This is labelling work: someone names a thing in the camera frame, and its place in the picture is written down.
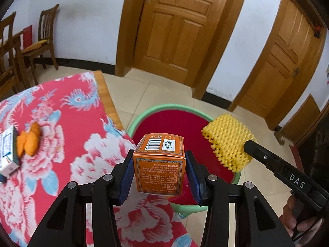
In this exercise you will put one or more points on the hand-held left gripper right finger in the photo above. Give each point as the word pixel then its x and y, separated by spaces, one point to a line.
pixel 194 182

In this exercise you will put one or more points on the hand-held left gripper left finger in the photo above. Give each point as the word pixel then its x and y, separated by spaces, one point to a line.
pixel 126 182

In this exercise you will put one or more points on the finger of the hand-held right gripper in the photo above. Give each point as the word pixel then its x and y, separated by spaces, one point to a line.
pixel 262 155

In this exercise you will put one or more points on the orange cardboard box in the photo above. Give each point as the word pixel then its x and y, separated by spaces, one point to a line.
pixel 156 169

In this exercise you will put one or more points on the large yellow foam net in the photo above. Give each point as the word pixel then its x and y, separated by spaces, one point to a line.
pixel 226 139

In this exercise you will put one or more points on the green basin with red inside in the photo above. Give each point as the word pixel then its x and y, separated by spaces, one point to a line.
pixel 185 123

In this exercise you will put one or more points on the person's right hand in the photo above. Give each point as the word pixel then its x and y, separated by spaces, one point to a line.
pixel 295 221

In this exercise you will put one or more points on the small wooden door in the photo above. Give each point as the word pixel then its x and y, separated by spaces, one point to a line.
pixel 303 118

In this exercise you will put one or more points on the red floral tablecloth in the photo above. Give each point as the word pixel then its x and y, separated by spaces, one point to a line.
pixel 77 146

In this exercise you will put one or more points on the wooden panel door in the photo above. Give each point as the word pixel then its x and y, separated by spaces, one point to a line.
pixel 282 56
pixel 180 30

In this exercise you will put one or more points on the orange plush toy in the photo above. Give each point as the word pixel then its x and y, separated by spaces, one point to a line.
pixel 29 140

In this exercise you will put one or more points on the white cardboard box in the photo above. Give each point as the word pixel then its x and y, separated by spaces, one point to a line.
pixel 9 149

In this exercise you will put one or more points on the dark blue small piece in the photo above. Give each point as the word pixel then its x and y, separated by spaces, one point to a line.
pixel 2 179

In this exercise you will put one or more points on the yellow seat cushion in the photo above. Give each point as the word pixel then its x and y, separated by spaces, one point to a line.
pixel 36 45

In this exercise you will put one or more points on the wooden chair with cushion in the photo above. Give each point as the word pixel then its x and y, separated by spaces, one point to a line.
pixel 47 25

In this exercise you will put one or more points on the red box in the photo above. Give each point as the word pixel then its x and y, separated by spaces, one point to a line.
pixel 27 36

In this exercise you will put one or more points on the large wooden chair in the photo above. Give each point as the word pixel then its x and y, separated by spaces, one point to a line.
pixel 7 30

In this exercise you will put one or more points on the wooden door frame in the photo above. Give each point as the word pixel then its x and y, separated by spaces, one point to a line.
pixel 231 30
pixel 259 30

